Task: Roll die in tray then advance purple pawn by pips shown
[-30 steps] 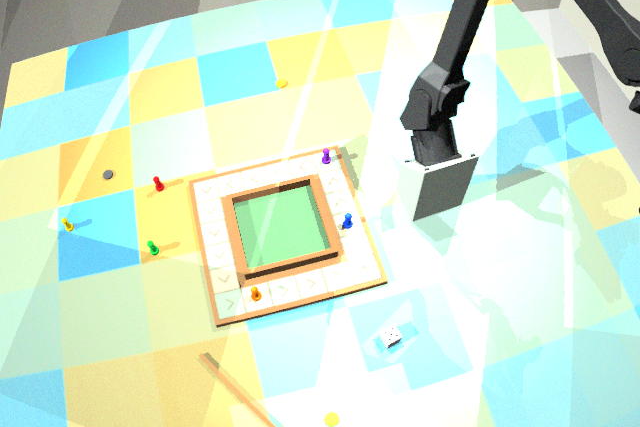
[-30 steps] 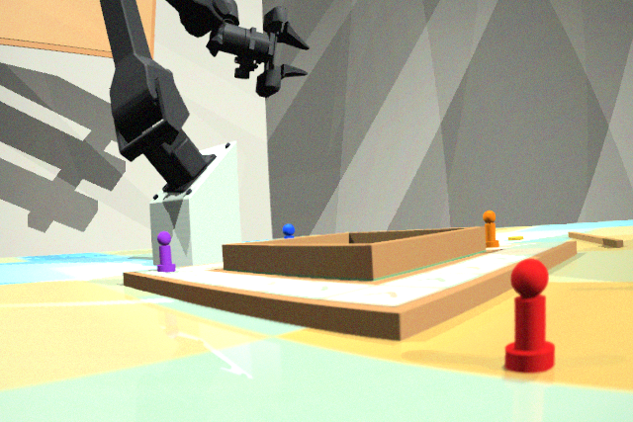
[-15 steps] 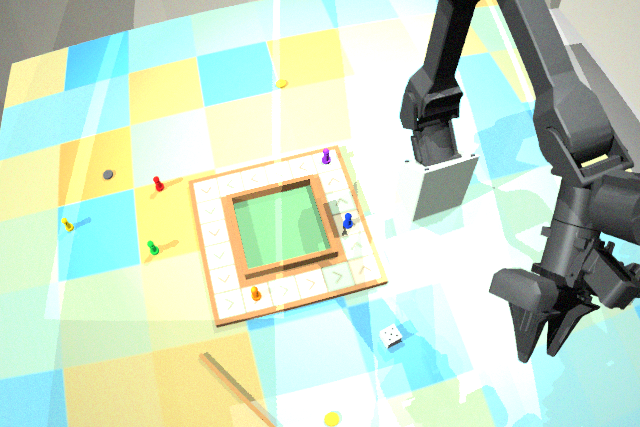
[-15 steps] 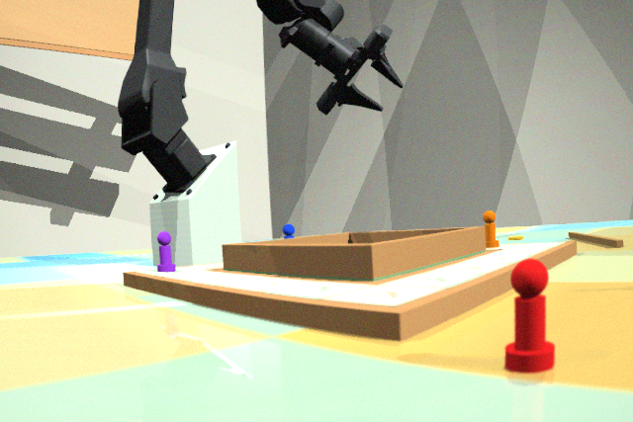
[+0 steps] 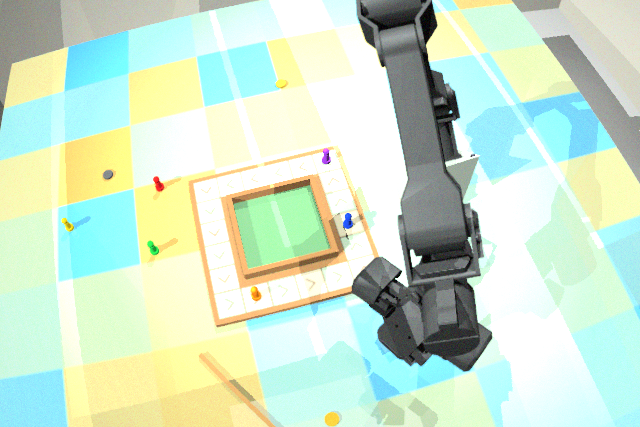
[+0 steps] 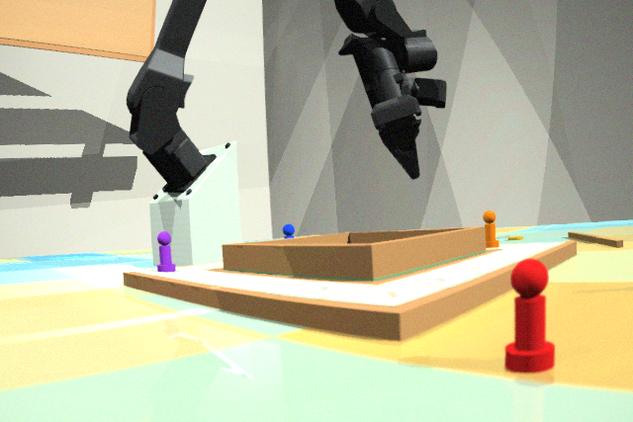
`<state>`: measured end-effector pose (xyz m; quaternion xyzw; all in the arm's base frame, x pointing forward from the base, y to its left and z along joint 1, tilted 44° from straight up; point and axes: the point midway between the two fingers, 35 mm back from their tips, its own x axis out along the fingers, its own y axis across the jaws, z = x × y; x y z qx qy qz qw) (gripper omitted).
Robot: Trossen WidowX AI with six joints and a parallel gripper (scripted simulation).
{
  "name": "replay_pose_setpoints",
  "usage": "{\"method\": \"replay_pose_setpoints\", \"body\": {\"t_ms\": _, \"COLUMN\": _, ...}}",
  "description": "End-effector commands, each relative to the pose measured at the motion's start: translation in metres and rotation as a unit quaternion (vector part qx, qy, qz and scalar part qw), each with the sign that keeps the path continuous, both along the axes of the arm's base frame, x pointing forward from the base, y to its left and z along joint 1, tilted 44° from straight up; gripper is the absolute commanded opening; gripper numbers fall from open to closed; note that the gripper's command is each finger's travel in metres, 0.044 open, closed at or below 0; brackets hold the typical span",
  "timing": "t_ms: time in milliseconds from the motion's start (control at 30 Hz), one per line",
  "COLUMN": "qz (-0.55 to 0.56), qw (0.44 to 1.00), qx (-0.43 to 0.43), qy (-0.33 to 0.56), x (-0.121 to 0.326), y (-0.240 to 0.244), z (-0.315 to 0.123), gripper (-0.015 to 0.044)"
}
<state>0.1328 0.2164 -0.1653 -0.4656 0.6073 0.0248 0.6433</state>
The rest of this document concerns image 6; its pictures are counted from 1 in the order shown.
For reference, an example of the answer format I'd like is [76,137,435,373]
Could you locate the purple pawn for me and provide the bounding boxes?
[156,232,176,273]

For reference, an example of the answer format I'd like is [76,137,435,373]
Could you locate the blue pawn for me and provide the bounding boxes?
[283,224,295,239]

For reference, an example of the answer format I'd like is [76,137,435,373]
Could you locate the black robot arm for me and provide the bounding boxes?
[126,0,447,193]

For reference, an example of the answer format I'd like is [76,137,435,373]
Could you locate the red game pawn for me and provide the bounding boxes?
[504,259,555,374]

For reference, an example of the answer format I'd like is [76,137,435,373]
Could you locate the brown wooden bar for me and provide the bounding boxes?
[568,232,624,248]

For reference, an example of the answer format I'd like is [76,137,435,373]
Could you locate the orange pawn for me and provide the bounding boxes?
[483,211,499,248]

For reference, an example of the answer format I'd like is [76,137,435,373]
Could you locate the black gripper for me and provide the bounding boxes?
[363,68,422,179]

